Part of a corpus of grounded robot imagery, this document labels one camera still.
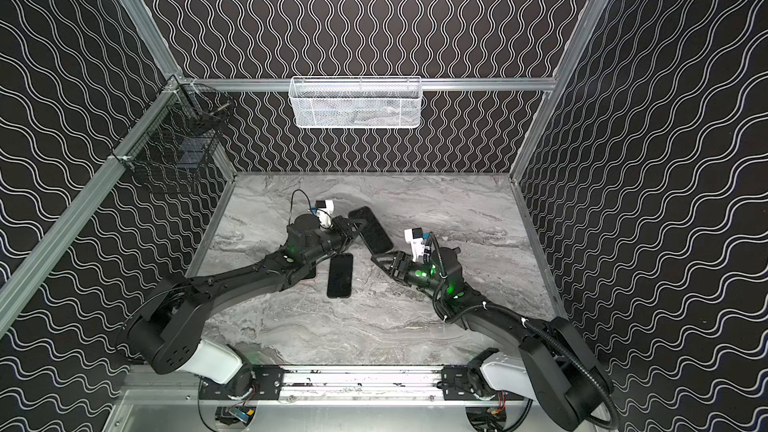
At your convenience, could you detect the black phone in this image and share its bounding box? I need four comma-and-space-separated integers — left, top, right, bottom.
348, 206, 394, 255

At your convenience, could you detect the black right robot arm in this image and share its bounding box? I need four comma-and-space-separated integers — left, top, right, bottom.
371, 247, 620, 431

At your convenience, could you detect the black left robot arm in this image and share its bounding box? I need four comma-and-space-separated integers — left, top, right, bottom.
117, 213, 367, 374

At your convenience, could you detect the middle black smartphone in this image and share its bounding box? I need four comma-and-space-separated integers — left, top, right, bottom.
326, 253, 354, 299

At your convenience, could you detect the black smartphone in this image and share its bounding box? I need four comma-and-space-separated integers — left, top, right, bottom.
303, 265, 317, 280
326, 253, 354, 299

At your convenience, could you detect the left black smartphone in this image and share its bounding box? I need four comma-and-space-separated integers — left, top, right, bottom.
303, 265, 317, 280

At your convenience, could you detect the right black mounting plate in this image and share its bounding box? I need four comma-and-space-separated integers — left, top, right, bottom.
436, 365, 497, 401

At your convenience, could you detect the black mounting plate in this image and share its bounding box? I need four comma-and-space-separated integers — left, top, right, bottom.
436, 365, 497, 401
198, 365, 285, 401

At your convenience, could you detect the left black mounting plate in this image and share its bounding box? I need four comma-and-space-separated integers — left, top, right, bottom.
198, 365, 285, 401

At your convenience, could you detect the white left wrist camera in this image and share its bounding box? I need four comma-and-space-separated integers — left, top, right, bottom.
313, 200, 335, 229

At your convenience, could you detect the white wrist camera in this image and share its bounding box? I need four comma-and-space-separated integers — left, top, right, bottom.
404, 227, 427, 263
313, 200, 335, 229

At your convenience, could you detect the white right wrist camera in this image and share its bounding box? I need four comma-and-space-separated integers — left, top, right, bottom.
404, 227, 427, 263

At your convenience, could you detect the white wire mesh basket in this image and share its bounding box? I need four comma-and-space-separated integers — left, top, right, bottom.
288, 76, 424, 129

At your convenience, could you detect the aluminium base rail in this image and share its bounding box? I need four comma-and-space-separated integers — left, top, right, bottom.
119, 363, 541, 406

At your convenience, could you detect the black wire basket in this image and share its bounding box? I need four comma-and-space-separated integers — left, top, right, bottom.
121, 83, 236, 195

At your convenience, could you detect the black corrugated cable conduit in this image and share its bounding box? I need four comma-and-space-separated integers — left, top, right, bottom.
521, 317, 619, 432

